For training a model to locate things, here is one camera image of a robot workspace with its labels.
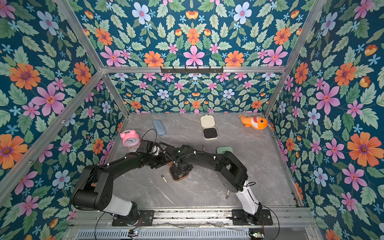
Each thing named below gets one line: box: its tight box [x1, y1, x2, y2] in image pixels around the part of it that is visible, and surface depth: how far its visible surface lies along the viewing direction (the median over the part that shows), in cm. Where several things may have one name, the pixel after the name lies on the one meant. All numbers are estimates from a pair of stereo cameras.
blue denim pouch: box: [153, 119, 166, 136], surface depth 112 cm
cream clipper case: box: [200, 114, 219, 141], surface depth 112 cm
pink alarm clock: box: [120, 129, 141, 148], surface depth 98 cm
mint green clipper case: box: [217, 146, 234, 154], surface depth 101 cm
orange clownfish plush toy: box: [238, 115, 268, 130], surface depth 107 cm
